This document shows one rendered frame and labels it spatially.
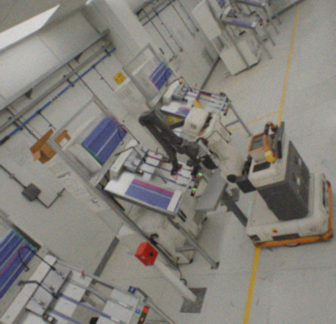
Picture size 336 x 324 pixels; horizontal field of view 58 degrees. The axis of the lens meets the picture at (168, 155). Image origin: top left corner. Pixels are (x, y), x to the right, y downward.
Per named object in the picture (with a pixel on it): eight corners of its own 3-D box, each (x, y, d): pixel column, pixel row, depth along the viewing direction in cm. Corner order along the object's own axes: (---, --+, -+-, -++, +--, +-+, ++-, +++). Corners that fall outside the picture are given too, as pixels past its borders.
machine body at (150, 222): (210, 214, 366) (180, 178, 344) (193, 265, 317) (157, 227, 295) (170, 222, 406) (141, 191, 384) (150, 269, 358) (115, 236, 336)
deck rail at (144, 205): (174, 218, 277) (176, 214, 273) (174, 220, 276) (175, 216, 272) (105, 191, 290) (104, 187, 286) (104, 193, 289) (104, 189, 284)
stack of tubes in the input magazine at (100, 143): (126, 134, 323) (109, 114, 313) (102, 164, 287) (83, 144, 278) (119, 138, 331) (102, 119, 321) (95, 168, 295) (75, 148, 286)
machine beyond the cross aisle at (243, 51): (277, 42, 696) (234, -36, 629) (274, 56, 639) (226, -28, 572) (227, 70, 781) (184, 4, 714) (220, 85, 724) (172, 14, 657)
